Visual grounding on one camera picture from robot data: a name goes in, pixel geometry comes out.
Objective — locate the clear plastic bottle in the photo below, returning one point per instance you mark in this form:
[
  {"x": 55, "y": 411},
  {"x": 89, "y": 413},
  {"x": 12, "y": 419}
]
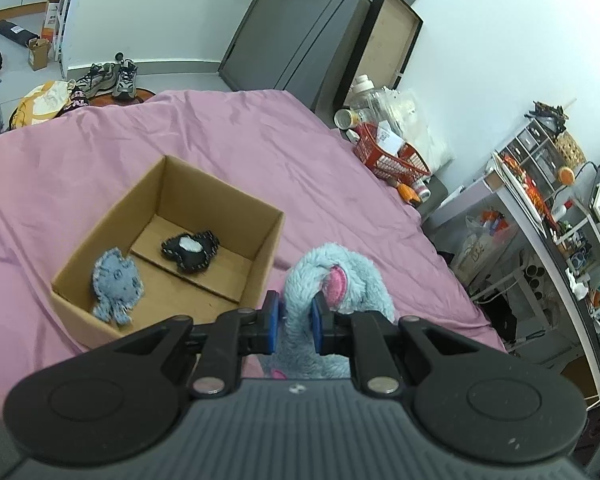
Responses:
[{"x": 362, "y": 91}]

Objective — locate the white shelf rack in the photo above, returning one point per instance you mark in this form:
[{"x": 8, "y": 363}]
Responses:
[{"x": 555, "y": 240}]

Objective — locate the red plastic basket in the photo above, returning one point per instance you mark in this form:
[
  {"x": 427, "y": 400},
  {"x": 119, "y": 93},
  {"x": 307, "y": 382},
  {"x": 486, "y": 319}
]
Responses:
[{"x": 387, "y": 157}]

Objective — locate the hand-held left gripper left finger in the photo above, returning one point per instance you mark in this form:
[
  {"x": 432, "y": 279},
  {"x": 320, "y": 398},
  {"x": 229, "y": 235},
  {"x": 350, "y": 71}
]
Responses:
[{"x": 274, "y": 316}]

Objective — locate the small brown cardboard box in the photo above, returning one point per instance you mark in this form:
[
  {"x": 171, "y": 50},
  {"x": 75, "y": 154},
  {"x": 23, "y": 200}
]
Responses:
[{"x": 38, "y": 53}]

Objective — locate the metal can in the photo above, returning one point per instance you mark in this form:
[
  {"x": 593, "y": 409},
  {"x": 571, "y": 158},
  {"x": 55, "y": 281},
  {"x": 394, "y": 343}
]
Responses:
[{"x": 346, "y": 118}]

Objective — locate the dark grey door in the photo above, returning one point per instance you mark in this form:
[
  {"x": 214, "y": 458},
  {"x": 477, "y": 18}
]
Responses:
[{"x": 300, "y": 30}]

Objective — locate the white plastic bag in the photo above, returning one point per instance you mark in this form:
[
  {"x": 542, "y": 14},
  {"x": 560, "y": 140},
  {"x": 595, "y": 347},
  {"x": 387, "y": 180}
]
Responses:
[{"x": 480, "y": 245}]

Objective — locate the orange toy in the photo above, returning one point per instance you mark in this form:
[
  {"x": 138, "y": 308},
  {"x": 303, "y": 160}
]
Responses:
[{"x": 409, "y": 193}]

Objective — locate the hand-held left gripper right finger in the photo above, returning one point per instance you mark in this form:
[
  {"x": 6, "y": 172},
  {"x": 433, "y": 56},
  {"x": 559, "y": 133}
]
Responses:
[{"x": 318, "y": 324}]

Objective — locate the woven basket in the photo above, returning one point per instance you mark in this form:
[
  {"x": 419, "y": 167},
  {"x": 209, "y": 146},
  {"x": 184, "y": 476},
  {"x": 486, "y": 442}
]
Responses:
[{"x": 570, "y": 147}]

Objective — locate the pink bed sheet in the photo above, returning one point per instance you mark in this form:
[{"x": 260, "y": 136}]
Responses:
[{"x": 130, "y": 160}]

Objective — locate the yellow white bag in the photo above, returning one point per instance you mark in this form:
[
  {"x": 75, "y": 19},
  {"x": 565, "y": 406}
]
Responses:
[{"x": 42, "y": 102}]

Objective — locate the grey sneaker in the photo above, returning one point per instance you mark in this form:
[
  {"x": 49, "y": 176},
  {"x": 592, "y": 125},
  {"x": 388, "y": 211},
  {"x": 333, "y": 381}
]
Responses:
[
  {"x": 125, "y": 79},
  {"x": 95, "y": 80}
]

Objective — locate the tall cardboard box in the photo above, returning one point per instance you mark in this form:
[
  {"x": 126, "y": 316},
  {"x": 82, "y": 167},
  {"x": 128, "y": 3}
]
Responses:
[{"x": 53, "y": 16}]

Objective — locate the blue fluffy plush toy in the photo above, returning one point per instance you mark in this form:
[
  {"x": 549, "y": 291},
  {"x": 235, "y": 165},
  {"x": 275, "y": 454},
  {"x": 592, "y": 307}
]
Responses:
[{"x": 330, "y": 290}]

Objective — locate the blue denim plush toy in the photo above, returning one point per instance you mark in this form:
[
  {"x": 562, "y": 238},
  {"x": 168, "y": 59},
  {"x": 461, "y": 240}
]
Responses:
[{"x": 115, "y": 285}]

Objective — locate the black denim plush toy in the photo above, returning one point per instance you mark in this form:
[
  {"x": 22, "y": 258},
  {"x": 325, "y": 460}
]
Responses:
[{"x": 190, "y": 251}]

